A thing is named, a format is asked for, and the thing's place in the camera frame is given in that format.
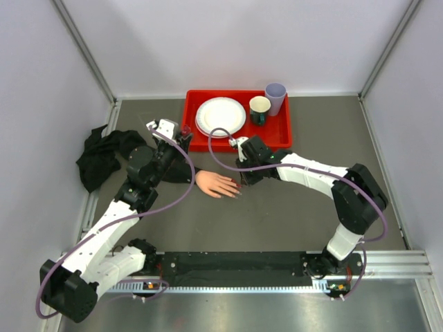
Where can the mannequin hand with nails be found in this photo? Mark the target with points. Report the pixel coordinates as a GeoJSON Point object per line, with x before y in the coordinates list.
{"type": "Point", "coordinates": [216, 185]}

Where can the grey slotted cable duct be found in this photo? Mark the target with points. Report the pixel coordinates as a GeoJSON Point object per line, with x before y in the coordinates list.
{"type": "Point", "coordinates": [149, 288]}

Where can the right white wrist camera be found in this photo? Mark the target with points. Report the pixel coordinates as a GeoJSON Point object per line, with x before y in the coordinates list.
{"type": "Point", "coordinates": [236, 143]}

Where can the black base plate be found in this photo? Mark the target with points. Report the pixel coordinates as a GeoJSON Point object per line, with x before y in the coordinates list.
{"type": "Point", "coordinates": [251, 269]}

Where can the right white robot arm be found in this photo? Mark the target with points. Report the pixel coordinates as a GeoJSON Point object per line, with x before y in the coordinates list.
{"type": "Point", "coordinates": [357, 197]}

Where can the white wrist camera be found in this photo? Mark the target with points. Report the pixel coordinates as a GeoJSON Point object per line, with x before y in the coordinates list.
{"type": "Point", "coordinates": [163, 128]}
{"type": "Point", "coordinates": [236, 143]}

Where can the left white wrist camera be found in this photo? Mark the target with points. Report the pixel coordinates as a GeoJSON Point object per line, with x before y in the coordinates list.
{"type": "Point", "coordinates": [163, 128]}

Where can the dark green mug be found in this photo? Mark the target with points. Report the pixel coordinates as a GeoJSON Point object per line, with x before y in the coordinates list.
{"type": "Point", "coordinates": [259, 107]}

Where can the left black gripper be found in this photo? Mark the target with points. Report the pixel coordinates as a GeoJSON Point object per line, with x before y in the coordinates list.
{"type": "Point", "coordinates": [185, 142]}

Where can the white paper plates stack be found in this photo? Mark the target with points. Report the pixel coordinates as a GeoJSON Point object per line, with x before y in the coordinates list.
{"type": "Point", "coordinates": [221, 112]}

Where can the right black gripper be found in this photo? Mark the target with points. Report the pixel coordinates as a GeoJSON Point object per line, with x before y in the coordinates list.
{"type": "Point", "coordinates": [248, 180]}

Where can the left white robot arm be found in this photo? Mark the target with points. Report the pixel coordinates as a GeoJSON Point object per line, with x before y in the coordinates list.
{"type": "Point", "coordinates": [74, 283]}

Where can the red nail polish bottle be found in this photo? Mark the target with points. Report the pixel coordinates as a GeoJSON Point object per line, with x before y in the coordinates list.
{"type": "Point", "coordinates": [185, 130]}

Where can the lavender plastic cup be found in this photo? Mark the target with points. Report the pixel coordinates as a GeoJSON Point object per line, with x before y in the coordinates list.
{"type": "Point", "coordinates": [275, 93]}

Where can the black sleeve cloth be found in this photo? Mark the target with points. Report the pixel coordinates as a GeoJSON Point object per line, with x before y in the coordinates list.
{"type": "Point", "coordinates": [104, 155]}

